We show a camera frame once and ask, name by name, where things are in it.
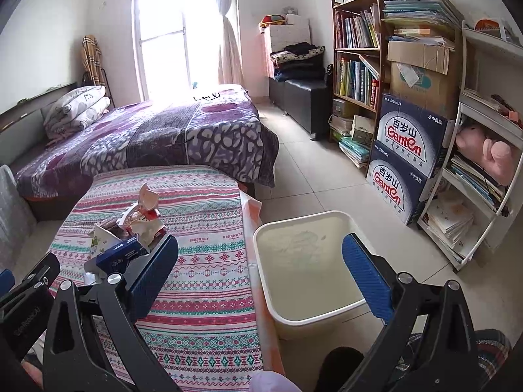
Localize brown cardboard box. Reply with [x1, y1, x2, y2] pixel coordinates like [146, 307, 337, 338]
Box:
[387, 41, 462, 120]

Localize stack of papers on box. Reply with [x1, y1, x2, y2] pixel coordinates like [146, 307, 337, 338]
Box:
[383, 0, 464, 51]

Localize dark bed headboard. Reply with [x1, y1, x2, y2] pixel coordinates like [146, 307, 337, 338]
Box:
[1, 82, 77, 165]

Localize blue cardboard food box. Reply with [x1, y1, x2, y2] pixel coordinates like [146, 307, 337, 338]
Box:
[95, 236, 149, 274]

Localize purple patterned bed quilt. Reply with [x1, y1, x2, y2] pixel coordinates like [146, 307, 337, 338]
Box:
[14, 84, 279, 201]

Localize pink plush toy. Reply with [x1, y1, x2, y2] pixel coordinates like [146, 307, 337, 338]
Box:
[455, 124, 515, 187]

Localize pink white curtain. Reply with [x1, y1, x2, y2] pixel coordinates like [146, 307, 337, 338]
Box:
[215, 0, 244, 85]

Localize white metal shelf rack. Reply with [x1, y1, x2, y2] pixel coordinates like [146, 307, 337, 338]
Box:
[417, 25, 522, 272]

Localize bright window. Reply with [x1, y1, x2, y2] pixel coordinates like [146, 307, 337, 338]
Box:
[133, 0, 239, 100]

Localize hand in pink glove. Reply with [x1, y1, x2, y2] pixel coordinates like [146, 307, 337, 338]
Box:
[249, 371, 301, 392]

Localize folded grey floral duvet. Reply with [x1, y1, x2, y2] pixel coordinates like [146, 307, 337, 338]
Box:
[43, 85, 111, 141]

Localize white plastic trash bin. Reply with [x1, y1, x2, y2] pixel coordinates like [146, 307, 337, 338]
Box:
[253, 211, 374, 341]

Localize blue ganten box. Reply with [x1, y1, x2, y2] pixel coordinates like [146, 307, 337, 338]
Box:
[366, 141, 436, 225]
[377, 94, 455, 178]

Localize lower blue Ganten box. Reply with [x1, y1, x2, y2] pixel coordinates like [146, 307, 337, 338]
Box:
[366, 141, 436, 225]

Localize wooden bookshelf with books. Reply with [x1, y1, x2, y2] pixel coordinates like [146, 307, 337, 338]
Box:
[329, 0, 390, 171]

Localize black glasses on bed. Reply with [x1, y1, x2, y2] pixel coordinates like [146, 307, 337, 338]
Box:
[193, 92, 221, 101]

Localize white storage box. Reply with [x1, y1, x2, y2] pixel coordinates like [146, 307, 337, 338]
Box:
[263, 25, 310, 54]

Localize red white snack wrapper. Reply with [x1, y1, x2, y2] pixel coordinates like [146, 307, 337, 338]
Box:
[116, 183, 166, 250]

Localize striped patterned table cloth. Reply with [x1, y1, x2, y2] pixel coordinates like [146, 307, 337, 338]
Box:
[50, 166, 263, 391]

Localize upper blue Ganten box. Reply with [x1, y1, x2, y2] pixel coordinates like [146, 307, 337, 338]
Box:
[377, 94, 455, 178]

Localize grey checked cushion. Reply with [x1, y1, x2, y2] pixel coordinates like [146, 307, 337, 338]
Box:
[0, 165, 36, 270]

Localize pile of folded clothes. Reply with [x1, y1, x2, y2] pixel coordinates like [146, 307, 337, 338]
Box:
[269, 41, 325, 82]

